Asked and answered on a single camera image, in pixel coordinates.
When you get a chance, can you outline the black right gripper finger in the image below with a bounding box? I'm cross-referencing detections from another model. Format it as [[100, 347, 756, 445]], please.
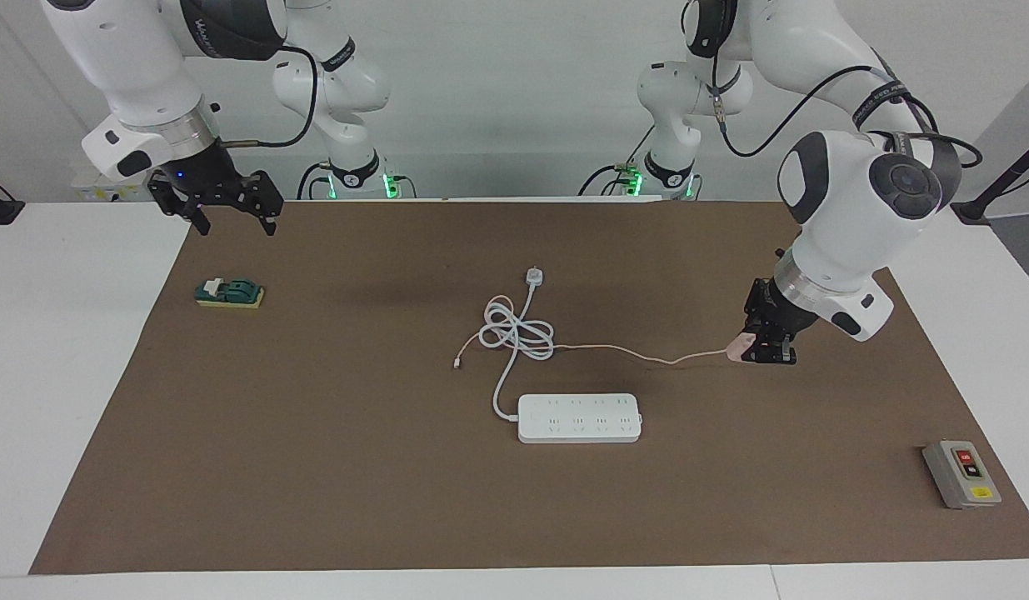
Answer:
[[241, 171, 284, 237], [147, 172, 211, 236]]

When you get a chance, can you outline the thin pink charger cable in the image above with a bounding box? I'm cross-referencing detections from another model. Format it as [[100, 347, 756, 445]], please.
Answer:
[[452, 321, 736, 370]]

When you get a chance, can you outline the white power strip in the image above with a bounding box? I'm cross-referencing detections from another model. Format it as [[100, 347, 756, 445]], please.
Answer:
[[517, 393, 643, 444]]

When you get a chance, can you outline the white box with yellow label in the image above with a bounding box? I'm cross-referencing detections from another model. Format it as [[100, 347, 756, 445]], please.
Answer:
[[71, 173, 148, 203]]

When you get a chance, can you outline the grey on-off button box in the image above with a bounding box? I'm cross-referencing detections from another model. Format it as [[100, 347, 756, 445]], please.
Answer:
[[922, 439, 1003, 510]]

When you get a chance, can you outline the brown table mat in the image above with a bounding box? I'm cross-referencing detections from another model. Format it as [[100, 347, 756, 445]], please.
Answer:
[[28, 198, 1029, 576]]

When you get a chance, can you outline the green knife switch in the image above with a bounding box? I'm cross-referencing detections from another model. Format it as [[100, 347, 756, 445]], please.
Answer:
[[194, 277, 266, 310]]

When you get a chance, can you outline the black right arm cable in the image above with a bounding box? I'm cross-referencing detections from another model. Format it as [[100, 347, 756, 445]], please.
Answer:
[[221, 46, 319, 151]]

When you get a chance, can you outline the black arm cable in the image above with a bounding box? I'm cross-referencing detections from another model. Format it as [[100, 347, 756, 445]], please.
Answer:
[[681, 0, 983, 168], [221, 46, 319, 151]]

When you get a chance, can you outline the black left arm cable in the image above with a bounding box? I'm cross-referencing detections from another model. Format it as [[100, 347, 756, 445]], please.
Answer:
[[681, 0, 983, 168]]

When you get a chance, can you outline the white power strip cord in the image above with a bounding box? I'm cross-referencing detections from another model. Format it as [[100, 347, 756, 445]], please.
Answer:
[[478, 266, 557, 422]]

